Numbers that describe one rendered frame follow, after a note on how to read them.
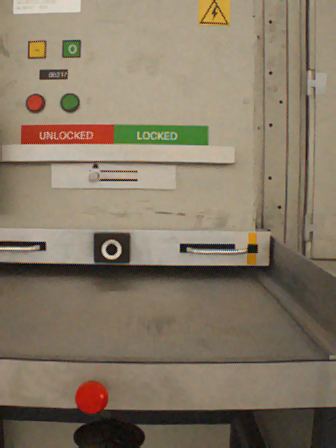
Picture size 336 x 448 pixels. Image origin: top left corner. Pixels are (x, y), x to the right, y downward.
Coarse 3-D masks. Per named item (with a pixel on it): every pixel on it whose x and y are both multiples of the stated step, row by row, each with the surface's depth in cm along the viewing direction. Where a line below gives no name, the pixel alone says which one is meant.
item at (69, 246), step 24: (0, 240) 107; (24, 240) 107; (48, 240) 107; (72, 240) 107; (144, 240) 106; (168, 240) 106; (192, 240) 106; (216, 240) 106; (264, 240) 106; (96, 264) 107; (120, 264) 107; (144, 264) 107; (168, 264) 107; (192, 264) 107; (216, 264) 107; (264, 264) 107
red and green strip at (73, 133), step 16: (32, 128) 106; (48, 128) 106; (64, 128) 106; (80, 128) 106; (96, 128) 106; (112, 128) 106; (128, 128) 105; (144, 128) 105; (160, 128) 105; (176, 128) 105; (192, 128) 105; (48, 144) 106; (144, 144) 106; (160, 144) 106; (176, 144) 106; (192, 144) 106; (208, 144) 106
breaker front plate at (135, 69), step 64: (0, 0) 103; (128, 0) 103; (192, 0) 103; (0, 64) 104; (64, 64) 104; (128, 64) 104; (192, 64) 104; (64, 192) 107; (128, 192) 107; (192, 192) 107
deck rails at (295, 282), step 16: (272, 240) 107; (272, 256) 107; (288, 256) 95; (304, 256) 86; (256, 272) 109; (272, 272) 107; (288, 272) 95; (304, 272) 85; (320, 272) 77; (272, 288) 96; (288, 288) 94; (304, 288) 85; (320, 288) 77; (288, 304) 85; (304, 304) 84; (320, 304) 77; (304, 320) 76; (320, 320) 76; (320, 336) 69
